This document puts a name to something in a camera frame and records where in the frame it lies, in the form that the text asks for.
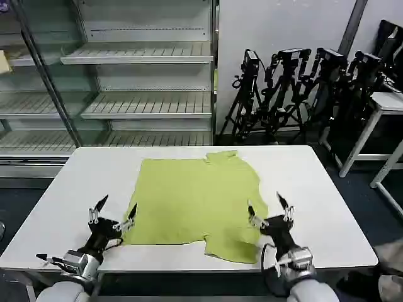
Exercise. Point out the black monitor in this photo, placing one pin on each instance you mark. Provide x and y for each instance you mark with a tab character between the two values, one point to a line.
390	47

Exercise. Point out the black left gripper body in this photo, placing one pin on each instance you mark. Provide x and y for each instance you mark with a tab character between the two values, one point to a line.
102	232

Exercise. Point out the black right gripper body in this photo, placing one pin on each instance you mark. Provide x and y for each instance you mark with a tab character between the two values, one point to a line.
280	231

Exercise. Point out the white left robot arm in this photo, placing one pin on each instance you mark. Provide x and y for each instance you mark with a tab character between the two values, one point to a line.
63	291

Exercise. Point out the green shirt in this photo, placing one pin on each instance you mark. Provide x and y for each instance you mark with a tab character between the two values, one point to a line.
192	201

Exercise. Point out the white table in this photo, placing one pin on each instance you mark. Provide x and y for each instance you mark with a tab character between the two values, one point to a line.
56	204

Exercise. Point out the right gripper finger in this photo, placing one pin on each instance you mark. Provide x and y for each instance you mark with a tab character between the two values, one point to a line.
254	217
288	211

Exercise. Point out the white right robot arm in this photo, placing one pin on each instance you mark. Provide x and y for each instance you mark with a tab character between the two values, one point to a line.
311	289

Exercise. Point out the black tripod with wide camera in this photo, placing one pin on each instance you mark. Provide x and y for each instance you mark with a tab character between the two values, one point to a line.
288	81
327	78
362	81

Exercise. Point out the cardboard box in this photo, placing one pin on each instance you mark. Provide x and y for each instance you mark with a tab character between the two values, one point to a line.
4	63

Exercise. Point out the white metal desk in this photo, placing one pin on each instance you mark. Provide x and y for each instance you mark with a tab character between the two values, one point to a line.
387	100

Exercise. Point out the black tripod with box camera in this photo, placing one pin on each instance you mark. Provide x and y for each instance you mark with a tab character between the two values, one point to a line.
250	81

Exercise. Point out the empty glass display shelf unit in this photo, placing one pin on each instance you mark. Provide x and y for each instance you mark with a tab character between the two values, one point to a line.
138	104

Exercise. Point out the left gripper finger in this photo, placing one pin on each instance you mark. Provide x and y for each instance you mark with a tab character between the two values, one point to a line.
128	220
94	211

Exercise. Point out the person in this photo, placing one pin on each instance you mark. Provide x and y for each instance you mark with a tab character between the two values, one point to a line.
392	255

